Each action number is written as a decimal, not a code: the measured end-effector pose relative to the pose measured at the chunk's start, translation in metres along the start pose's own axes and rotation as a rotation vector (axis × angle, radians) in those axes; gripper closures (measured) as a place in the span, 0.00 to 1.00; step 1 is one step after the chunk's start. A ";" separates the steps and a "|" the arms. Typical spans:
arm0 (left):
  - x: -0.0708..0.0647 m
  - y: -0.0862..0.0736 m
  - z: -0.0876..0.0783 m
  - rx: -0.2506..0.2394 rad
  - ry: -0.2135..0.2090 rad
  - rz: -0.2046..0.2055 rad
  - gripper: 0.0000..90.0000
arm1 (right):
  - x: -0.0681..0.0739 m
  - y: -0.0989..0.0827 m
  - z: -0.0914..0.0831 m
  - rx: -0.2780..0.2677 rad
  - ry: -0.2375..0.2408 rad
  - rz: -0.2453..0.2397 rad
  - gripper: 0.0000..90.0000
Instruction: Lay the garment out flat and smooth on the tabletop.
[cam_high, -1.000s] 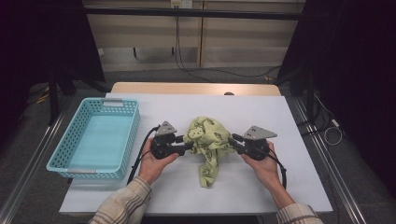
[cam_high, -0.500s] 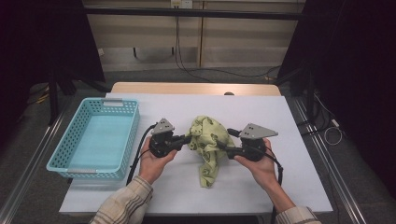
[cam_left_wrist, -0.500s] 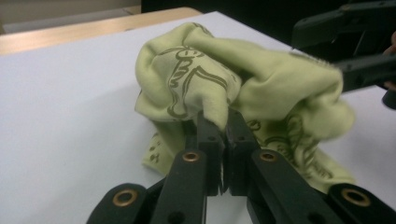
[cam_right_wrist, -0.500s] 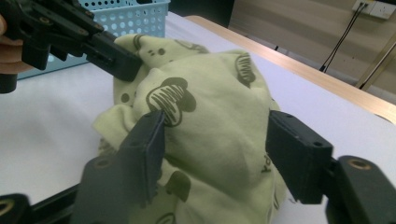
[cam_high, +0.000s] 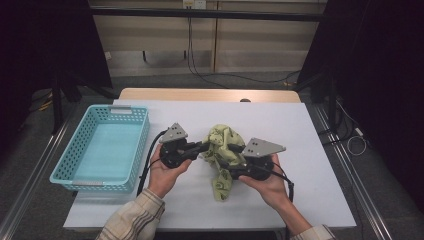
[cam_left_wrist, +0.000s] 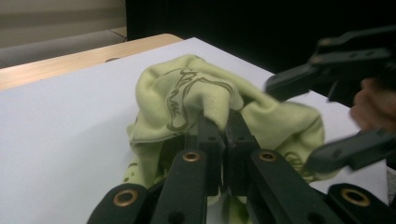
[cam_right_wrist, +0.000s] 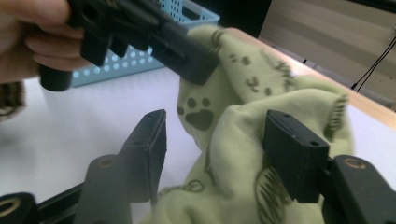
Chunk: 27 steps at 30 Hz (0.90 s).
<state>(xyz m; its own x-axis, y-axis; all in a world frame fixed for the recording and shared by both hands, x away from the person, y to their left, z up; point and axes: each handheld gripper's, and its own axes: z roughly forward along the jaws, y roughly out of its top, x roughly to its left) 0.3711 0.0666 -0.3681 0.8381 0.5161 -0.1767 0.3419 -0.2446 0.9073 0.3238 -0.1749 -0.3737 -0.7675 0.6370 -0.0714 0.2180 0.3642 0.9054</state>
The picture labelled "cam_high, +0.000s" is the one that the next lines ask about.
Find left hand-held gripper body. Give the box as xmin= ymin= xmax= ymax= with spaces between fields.
xmin=159 ymin=122 xmax=201 ymax=169

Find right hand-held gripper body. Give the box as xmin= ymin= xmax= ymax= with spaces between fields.
xmin=229 ymin=137 xmax=287 ymax=182

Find green printed baby romper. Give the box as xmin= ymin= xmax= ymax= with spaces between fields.
xmin=199 ymin=124 xmax=249 ymax=202

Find light blue plastic basket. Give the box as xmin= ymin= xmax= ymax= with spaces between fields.
xmin=49 ymin=104 xmax=151 ymax=194

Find person's left hand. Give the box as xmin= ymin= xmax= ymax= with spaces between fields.
xmin=147 ymin=143 xmax=194 ymax=199

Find person's right hand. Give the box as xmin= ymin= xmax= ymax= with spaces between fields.
xmin=238 ymin=153 xmax=293 ymax=210

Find white table board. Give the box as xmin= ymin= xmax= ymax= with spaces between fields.
xmin=63 ymin=99 xmax=357 ymax=232

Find black stand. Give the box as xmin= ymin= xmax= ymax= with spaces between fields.
xmin=293 ymin=71 xmax=339 ymax=134
xmin=49 ymin=69 xmax=118 ymax=135

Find black horizontal bar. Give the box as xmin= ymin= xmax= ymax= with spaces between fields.
xmin=89 ymin=7 xmax=329 ymax=23

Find black curtain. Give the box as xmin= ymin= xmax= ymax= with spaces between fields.
xmin=0 ymin=0 xmax=113 ymax=161
xmin=296 ymin=0 xmax=424 ymax=204

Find left hand-held gripper cable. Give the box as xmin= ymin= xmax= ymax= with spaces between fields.
xmin=136 ymin=129 xmax=169 ymax=197

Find hand-held gripper cable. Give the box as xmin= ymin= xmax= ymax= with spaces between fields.
xmin=269 ymin=163 xmax=295 ymax=204
xmin=136 ymin=129 xmax=169 ymax=197

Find right hand-held gripper cable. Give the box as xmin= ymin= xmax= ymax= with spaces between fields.
xmin=269 ymin=163 xmax=295 ymax=204

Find black floor cables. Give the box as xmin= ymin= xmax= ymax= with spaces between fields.
xmin=318 ymin=113 xmax=359 ymax=147

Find black wall cable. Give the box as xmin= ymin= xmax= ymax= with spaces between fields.
xmin=186 ymin=16 xmax=302 ymax=89

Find white coiled cable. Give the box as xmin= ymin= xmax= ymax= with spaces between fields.
xmin=346 ymin=134 xmax=368 ymax=157

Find aluminium rail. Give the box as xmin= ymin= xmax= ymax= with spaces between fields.
xmin=0 ymin=116 xmax=73 ymax=240
xmin=313 ymin=104 xmax=395 ymax=240

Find white cable with adapter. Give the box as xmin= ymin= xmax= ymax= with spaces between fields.
xmin=336 ymin=99 xmax=365 ymax=138

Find yellow floor cable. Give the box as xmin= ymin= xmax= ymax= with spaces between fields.
xmin=38 ymin=93 xmax=54 ymax=112

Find white wall socket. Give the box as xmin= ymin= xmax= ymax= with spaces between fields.
xmin=182 ymin=0 xmax=208 ymax=10

